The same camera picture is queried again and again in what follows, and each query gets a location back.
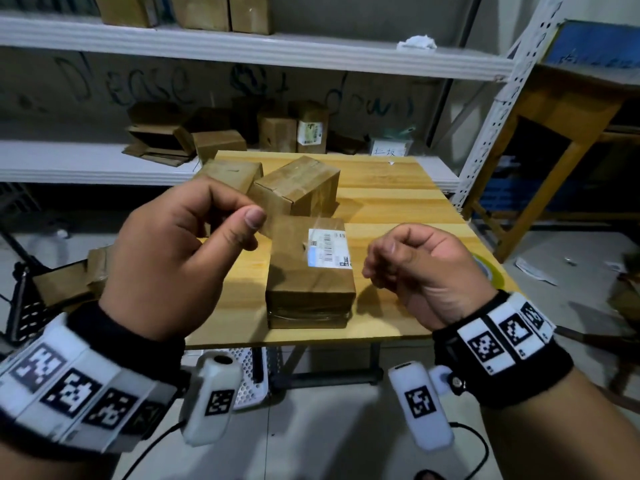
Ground person's left hand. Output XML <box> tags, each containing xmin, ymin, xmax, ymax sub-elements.
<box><xmin>99</xmin><ymin>177</ymin><xmax>267</xmax><ymax>343</ymax></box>

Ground person's right hand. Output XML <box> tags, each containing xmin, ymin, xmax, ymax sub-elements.
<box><xmin>362</xmin><ymin>223</ymin><xmax>499</xmax><ymax>332</ymax></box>

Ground person's left forearm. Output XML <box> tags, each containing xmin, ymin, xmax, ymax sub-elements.
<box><xmin>0</xmin><ymin>435</ymin><xmax>122</xmax><ymax>480</ymax></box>

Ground person's right forearm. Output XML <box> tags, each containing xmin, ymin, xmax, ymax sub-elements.
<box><xmin>481</xmin><ymin>366</ymin><xmax>640</xmax><ymax>480</ymax></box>

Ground light wooden table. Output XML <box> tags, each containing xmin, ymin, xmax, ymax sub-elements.
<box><xmin>184</xmin><ymin>150</ymin><xmax>522</xmax><ymax>395</ymax></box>

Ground small plain cardboard parcel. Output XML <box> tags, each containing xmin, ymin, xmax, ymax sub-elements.
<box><xmin>192</xmin><ymin>159</ymin><xmax>264</xmax><ymax>196</ymax></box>

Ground large taped cardboard parcel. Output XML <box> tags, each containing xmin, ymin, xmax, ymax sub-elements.
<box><xmin>247</xmin><ymin>155</ymin><xmax>341</xmax><ymax>239</ymax></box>

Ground cardboard parcel with white label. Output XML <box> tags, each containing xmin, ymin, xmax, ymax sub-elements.
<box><xmin>264</xmin><ymin>216</ymin><xmax>357</xmax><ymax>330</ymax></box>

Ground yellow tape roll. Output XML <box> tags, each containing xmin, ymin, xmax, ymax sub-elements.
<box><xmin>471</xmin><ymin>253</ymin><xmax>496</xmax><ymax>288</ymax></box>

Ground white and green carton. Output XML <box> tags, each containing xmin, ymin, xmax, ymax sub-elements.
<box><xmin>369</xmin><ymin>126</ymin><xmax>416</xmax><ymax>157</ymax></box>

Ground cluster of brown cardboard boxes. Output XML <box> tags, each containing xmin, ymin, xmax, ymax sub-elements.
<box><xmin>121</xmin><ymin>97</ymin><xmax>369</xmax><ymax>168</ymax></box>

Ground white paper scrap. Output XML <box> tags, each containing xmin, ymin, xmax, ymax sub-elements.
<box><xmin>514</xmin><ymin>257</ymin><xmax>559</xmax><ymax>287</ymax></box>

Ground black wristband with marker tiles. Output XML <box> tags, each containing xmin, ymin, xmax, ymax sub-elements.
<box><xmin>432</xmin><ymin>290</ymin><xmax>575</xmax><ymax>410</ymax></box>
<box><xmin>0</xmin><ymin>301</ymin><xmax>187</xmax><ymax>456</ymax></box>

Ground white perforated basket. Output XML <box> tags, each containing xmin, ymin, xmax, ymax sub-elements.
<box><xmin>187</xmin><ymin>347</ymin><xmax>271</xmax><ymax>411</ymax></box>

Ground flattened cardboard sheets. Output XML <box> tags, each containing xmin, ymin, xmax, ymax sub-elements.
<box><xmin>32</xmin><ymin>244</ymin><xmax>114</xmax><ymax>309</ymax></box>

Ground white metal shelving rack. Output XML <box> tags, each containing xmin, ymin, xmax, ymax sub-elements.
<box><xmin>0</xmin><ymin>0</ymin><xmax>569</xmax><ymax>211</ymax></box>

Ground crumpled white paper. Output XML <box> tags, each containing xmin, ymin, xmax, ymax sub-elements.
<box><xmin>396</xmin><ymin>35</ymin><xmax>438</xmax><ymax>51</ymax></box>

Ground orange wooden stand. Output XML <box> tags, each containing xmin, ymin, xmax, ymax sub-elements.
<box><xmin>462</xmin><ymin>64</ymin><xmax>640</xmax><ymax>264</ymax></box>

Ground tall brown cardboard carton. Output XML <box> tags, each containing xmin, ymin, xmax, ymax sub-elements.
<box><xmin>93</xmin><ymin>0</ymin><xmax>160</xmax><ymax>29</ymax></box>
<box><xmin>228</xmin><ymin>0</ymin><xmax>275</xmax><ymax>36</ymax></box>
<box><xmin>170</xmin><ymin>0</ymin><xmax>232</xmax><ymax>32</ymax></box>

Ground black plastic crate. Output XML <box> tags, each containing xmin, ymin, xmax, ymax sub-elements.
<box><xmin>4</xmin><ymin>261</ymin><xmax>57</xmax><ymax>346</ymax></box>

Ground blue board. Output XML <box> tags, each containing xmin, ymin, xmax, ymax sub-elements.
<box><xmin>542</xmin><ymin>20</ymin><xmax>640</xmax><ymax>86</ymax></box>

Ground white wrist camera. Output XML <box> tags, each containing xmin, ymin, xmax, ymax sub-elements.
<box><xmin>179</xmin><ymin>352</ymin><xmax>244</xmax><ymax>448</ymax></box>
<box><xmin>388</xmin><ymin>361</ymin><xmax>456</xmax><ymax>453</ymax></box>

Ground black cable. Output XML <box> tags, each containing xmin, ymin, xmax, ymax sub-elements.
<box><xmin>414</xmin><ymin>421</ymin><xmax>490</xmax><ymax>480</ymax></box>
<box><xmin>121</xmin><ymin>420</ymin><xmax>187</xmax><ymax>480</ymax></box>

